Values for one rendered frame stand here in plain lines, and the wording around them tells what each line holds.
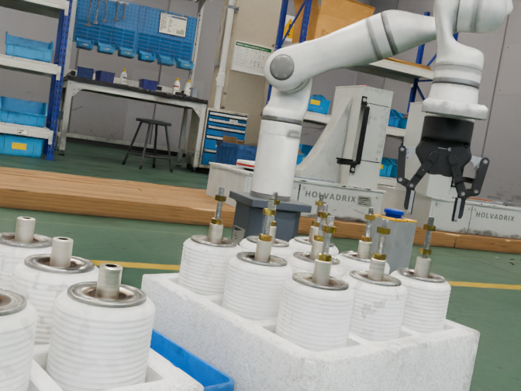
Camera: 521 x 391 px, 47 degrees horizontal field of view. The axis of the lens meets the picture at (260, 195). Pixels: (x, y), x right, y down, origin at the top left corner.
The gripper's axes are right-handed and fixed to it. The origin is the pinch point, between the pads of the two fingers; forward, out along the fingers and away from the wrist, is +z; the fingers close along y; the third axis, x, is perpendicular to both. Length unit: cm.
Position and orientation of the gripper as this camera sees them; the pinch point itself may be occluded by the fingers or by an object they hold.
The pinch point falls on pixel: (433, 209)
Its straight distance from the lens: 97.8
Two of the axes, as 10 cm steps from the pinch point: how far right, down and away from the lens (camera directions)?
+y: -9.6, -1.7, 2.0
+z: -1.5, 9.8, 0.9
